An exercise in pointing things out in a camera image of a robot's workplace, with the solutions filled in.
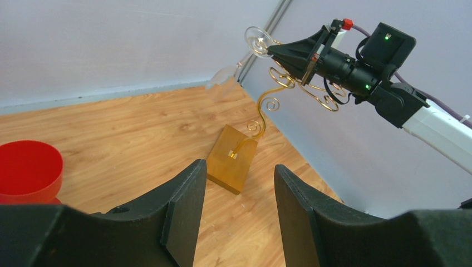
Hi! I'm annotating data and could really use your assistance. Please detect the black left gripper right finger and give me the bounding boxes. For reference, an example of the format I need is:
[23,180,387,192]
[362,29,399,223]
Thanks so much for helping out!
[274,165,471,266]

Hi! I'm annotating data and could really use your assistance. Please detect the gold wire glass rack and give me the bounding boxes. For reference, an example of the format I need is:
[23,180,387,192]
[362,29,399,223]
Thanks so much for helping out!
[228,39,349,160]

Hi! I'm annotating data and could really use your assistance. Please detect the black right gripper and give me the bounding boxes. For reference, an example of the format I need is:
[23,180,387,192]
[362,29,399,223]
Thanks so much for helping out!
[267,26,380,97]

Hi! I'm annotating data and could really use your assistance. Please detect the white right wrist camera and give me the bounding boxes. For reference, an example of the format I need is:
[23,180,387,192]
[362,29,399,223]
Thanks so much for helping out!
[322,18,354,48]

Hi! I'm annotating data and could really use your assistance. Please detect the clear wine glass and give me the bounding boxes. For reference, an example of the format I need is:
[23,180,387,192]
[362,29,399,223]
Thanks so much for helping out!
[205,26,277,102]

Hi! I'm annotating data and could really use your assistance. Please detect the red wine glass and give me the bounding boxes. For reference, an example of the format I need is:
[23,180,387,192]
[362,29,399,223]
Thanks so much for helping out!
[1,140,64,205]

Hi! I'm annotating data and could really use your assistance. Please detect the wooden rack base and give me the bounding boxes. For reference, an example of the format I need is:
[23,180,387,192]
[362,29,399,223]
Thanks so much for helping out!
[206,125,258,195]

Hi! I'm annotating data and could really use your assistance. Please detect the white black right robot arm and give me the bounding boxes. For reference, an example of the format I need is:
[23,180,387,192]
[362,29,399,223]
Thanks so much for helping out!
[268,19,471,213]

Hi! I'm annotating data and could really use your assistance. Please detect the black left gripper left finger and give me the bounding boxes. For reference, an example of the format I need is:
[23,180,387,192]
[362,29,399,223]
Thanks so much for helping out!
[1,159,207,266]

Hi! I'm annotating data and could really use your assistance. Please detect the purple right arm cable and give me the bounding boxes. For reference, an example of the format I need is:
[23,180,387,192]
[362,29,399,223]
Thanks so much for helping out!
[352,24,472,130]

